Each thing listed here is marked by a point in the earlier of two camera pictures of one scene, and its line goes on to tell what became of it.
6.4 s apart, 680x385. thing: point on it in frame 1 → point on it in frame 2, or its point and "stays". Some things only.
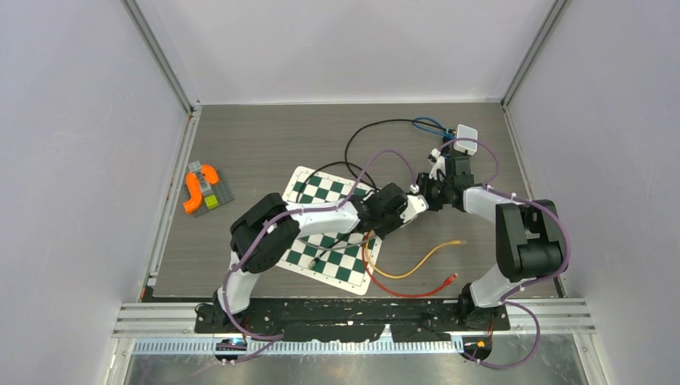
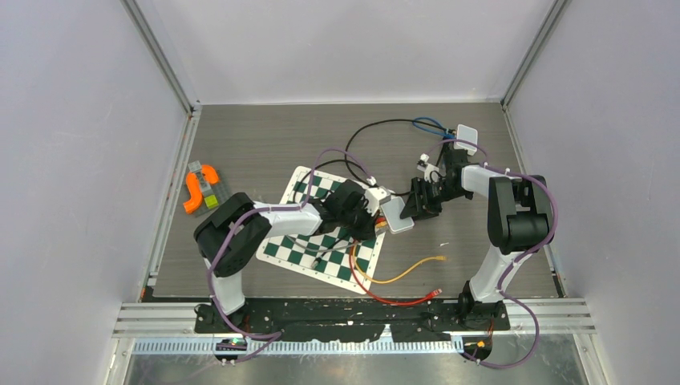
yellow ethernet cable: (383, 276) → (439, 257)
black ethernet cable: (347, 147) stays
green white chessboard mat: (347, 261) stays
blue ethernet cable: (441, 134) stays
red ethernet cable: (449, 280) → (428, 297)
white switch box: (463, 145) stays
